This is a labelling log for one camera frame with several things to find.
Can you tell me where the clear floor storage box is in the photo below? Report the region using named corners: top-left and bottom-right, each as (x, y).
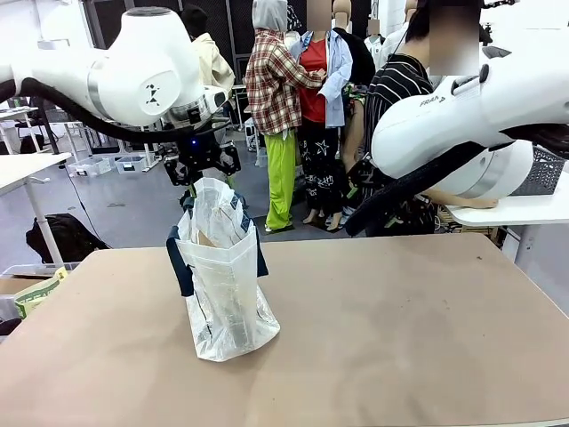
top-left (66, 156), bottom-right (113, 177)
top-left (114, 155), bottom-right (148, 174)

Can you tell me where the person's left forearm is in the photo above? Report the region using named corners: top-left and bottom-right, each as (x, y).
top-left (341, 124), bottom-right (365, 173)

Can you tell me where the white navy-handled shopping bag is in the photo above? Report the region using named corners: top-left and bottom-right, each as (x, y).
top-left (164, 176), bottom-right (283, 364)

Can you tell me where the black backpack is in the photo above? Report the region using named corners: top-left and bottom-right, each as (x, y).
top-left (25, 213), bottom-right (110, 265)

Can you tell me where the person's right forearm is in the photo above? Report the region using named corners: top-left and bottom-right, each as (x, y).
top-left (423, 188), bottom-right (485, 211)

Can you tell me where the dark grey plastic basket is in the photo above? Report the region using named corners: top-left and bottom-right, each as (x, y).
top-left (509, 145), bottom-right (568, 197)

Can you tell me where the white table with pole leg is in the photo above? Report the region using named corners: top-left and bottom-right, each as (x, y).
top-left (0, 151), bottom-right (73, 269)

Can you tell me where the clear plastic storage bin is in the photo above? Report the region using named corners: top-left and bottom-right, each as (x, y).
top-left (0, 262), bottom-right (82, 322)

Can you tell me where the white side table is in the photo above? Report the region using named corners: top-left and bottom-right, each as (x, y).
top-left (443, 173), bottom-right (569, 269)

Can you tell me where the green printed paper bag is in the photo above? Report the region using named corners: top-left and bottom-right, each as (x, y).
top-left (15, 266), bottom-right (70, 319)

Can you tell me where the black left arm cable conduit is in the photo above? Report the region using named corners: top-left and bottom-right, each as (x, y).
top-left (0, 77), bottom-right (217, 145)

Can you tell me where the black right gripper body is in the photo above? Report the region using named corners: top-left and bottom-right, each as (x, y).
top-left (348, 152), bottom-right (380, 189)

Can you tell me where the mannequin with red top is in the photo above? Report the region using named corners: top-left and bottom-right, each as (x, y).
top-left (293, 0), bottom-right (356, 233)

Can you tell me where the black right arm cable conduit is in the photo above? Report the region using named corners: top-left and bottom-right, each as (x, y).
top-left (343, 123), bottom-right (569, 238)

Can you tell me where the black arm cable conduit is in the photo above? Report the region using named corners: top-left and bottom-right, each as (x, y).
top-left (343, 123), bottom-right (569, 238)
top-left (0, 77), bottom-right (217, 145)

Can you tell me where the person in striped shirt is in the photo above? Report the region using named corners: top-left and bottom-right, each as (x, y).
top-left (341, 0), bottom-right (501, 238)

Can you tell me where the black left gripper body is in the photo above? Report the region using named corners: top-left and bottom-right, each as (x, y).
top-left (176, 131), bottom-right (224, 177)

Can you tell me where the mannequin with cream jacket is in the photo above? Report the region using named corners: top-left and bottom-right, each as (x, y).
top-left (180, 3), bottom-right (236, 110)

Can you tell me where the mannequin with plaid shirt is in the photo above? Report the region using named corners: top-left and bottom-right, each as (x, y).
top-left (244, 0), bottom-right (326, 233)

